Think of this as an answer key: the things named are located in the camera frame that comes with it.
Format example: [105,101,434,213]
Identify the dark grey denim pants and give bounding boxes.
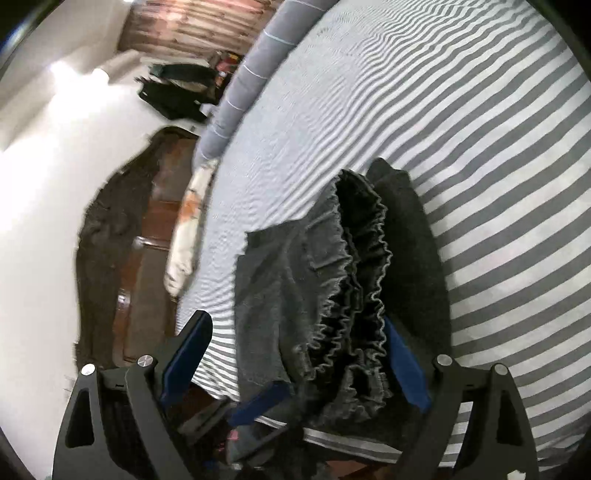
[233,157,454,455]

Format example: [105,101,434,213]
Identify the pile of dark clothes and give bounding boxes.
[135,51,242,124]

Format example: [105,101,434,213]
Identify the pink patterned curtain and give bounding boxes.
[117,0,283,60]

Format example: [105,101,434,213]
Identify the grey striped bed sheet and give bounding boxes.
[175,0,591,472]

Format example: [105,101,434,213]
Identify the grey blue bolster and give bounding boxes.
[191,0,343,169]

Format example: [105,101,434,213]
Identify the wooden headboard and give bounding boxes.
[111,134,200,365]

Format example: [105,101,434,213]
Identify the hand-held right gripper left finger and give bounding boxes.
[53,310,214,480]

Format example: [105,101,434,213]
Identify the white orange floral pillow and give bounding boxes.
[164,159,221,298]

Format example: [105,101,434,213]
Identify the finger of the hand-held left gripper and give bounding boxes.
[178,382,291,437]

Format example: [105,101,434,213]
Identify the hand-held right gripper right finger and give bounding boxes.
[382,318,539,480]

